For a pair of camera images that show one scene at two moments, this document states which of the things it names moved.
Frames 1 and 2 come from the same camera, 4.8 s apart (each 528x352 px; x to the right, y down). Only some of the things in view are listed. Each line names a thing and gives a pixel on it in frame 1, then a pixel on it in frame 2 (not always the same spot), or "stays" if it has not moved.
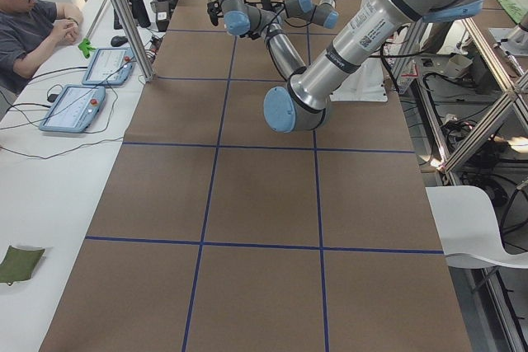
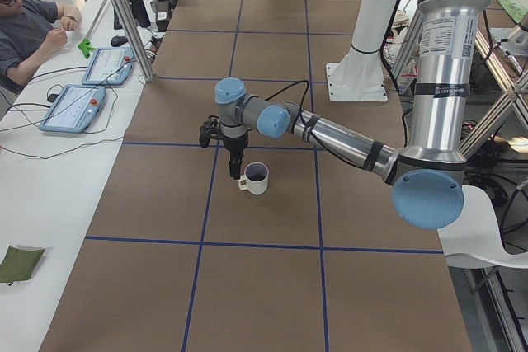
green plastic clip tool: (85, 47) stays
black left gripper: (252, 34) -> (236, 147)
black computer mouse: (118, 40) stays
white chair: (468, 229) stays
